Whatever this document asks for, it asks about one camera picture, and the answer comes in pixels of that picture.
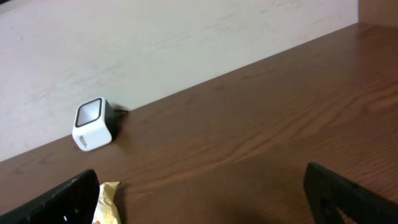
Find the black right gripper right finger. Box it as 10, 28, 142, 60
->
303, 162, 397, 223

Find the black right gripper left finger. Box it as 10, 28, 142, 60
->
1, 169, 100, 224

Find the white and yellow snack bag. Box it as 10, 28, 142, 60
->
92, 182, 121, 224

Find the white barcode scanner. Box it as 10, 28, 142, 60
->
72, 96, 118, 152

